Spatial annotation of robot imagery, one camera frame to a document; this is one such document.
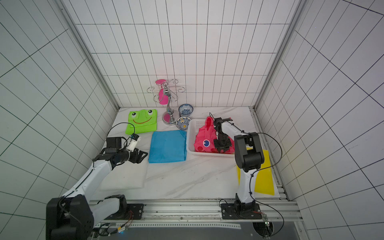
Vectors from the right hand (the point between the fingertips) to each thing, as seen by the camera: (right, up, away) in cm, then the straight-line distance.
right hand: (217, 149), depth 95 cm
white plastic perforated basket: (-15, +15, +6) cm, 22 cm away
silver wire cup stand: (-32, +38, -3) cm, 50 cm away
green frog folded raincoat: (-53, +19, +16) cm, 59 cm away
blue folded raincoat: (-33, +2, +1) cm, 33 cm away
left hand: (-47, -1, -9) cm, 48 cm away
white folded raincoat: (-53, -12, -14) cm, 56 cm away
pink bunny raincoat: (-8, +4, +2) cm, 10 cm away
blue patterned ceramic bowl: (-22, +27, +23) cm, 42 cm away
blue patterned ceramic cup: (-24, +17, +13) cm, 32 cm away
